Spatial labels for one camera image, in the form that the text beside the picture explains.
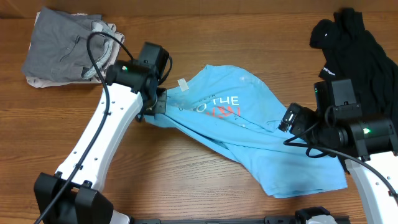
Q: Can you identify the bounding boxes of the light blue t-shirt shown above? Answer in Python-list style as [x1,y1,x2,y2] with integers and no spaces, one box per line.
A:
[145,65,347,198]

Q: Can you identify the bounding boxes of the black garment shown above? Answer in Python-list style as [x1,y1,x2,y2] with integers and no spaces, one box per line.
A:
[309,7,398,174]

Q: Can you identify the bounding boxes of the beige folded garment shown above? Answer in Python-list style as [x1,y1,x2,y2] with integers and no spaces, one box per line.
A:
[25,12,126,89]

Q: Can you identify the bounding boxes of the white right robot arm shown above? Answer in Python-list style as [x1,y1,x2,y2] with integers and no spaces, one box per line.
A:
[279,103,397,223]

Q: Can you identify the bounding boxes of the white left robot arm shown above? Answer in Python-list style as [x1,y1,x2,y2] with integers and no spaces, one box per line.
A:
[34,58,172,223]

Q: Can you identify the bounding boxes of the grey folded shorts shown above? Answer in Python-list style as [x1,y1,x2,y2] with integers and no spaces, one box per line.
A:
[21,6,115,83]

